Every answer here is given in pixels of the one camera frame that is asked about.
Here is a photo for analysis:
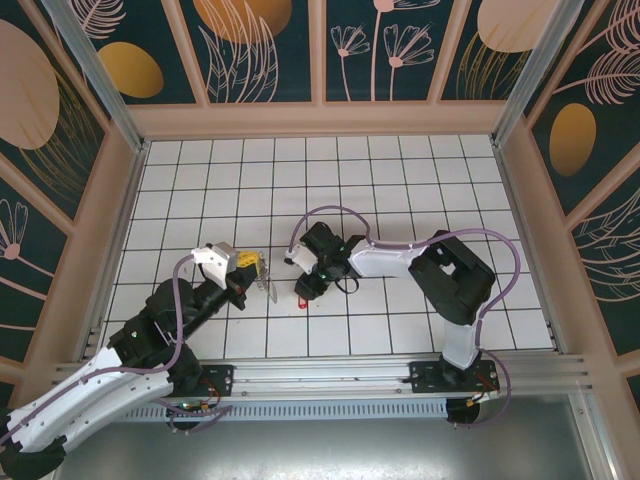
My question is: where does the grey metal base sheet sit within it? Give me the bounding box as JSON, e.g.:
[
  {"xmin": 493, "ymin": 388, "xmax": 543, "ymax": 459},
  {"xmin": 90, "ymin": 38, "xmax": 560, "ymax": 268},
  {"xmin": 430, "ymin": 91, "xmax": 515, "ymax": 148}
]
[{"xmin": 49, "ymin": 419, "xmax": 616, "ymax": 480}]

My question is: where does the grey slotted cable duct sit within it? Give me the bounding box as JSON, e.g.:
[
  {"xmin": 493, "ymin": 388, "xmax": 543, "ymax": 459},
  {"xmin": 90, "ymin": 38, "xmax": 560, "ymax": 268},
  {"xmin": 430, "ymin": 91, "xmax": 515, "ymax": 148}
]
[{"xmin": 119, "ymin": 399, "xmax": 451, "ymax": 425}]

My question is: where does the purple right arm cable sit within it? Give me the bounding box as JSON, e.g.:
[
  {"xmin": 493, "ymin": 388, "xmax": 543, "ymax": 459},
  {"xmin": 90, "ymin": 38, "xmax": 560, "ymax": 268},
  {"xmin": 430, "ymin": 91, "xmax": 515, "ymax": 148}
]
[{"xmin": 287, "ymin": 205, "xmax": 524, "ymax": 432}]

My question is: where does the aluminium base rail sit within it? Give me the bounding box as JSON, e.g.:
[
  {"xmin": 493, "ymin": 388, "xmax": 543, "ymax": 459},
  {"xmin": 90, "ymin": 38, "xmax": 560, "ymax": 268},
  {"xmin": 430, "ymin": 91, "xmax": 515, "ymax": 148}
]
[{"xmin": 54, "ymin": 352, "xmax": 586, "ymax": 402}]

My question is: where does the aluminium corner post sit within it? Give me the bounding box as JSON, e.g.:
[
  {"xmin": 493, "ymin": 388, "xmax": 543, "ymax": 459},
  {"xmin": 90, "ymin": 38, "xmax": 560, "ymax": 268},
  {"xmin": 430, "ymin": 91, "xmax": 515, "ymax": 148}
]
[
  {"xmin": 492, "ymin": 0, "xmax": 574, "ymax": 147},
  {"xmin": 42, "ymin": 0, "xmax": 151, "ymax": 154}
]

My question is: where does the orange connector wire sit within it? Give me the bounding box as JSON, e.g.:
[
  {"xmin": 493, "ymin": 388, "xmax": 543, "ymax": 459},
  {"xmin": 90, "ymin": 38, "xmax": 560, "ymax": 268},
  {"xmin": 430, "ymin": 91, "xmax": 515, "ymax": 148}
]
[
  {"xmin": 199, "ymin": 382, "xmax": 225, "ymax": 414},
  {"xmin": 467, "ymin": 372, "xmax": 502, "ymax": 407}
]

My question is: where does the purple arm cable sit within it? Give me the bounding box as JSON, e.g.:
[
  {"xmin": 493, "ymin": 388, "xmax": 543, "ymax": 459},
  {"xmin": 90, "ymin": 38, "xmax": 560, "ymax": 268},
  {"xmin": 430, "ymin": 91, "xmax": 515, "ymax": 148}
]
[
  {"xmin": 287, "ymin": 205, "xmax": 524, "ymax": 432},
  {"xmin": 0, "ymin": 252, "xmax": 234, "ymax": 444}
]

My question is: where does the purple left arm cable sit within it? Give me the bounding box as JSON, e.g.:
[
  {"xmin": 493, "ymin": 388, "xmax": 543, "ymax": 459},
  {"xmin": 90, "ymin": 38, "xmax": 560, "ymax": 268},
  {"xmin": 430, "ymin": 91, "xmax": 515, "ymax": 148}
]
[{"xmin": 0, "ymin": 252, "xmax": 234, "ymax": 444}]

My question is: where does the aluminium side rail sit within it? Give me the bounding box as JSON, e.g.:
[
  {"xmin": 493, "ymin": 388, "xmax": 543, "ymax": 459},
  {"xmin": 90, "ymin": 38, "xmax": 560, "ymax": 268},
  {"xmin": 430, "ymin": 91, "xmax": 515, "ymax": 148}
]
[
  {"xmin": 492, "ymin": 142, "xmax": 561, "ymax": 351},
  {"xmin": 89, "ymin": 142, "xmax": 149, "ymax": 351}
]

